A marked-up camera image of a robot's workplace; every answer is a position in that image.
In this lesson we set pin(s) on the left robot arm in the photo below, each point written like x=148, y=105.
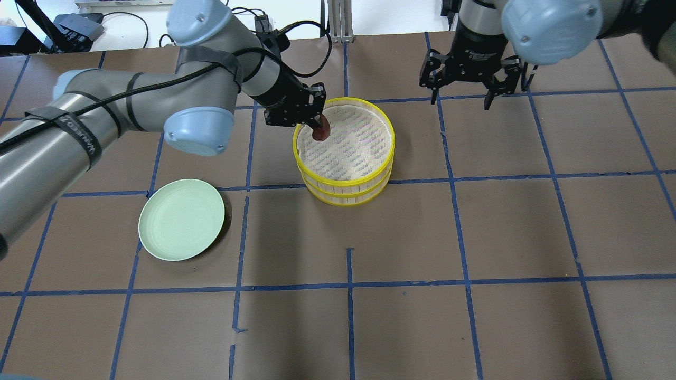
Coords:
x=54, y=145

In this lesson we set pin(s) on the light green plate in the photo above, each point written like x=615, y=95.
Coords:
x=181, y=220

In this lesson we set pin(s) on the aluminium frame post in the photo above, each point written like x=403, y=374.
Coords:
x=339, y=17

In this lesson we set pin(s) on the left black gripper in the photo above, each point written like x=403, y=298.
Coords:
x=281, y=93

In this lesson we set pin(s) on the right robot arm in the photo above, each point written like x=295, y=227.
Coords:
x=546, y=32

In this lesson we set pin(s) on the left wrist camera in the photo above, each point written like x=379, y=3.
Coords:
x=273, y=39

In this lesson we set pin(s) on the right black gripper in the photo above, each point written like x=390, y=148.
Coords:
x=471, y=53

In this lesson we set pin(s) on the yellow steamer layer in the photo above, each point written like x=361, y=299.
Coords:
x=360, y=147
x=359, y=193

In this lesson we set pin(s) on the red-brown bun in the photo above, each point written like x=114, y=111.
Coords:
x=322, y=134

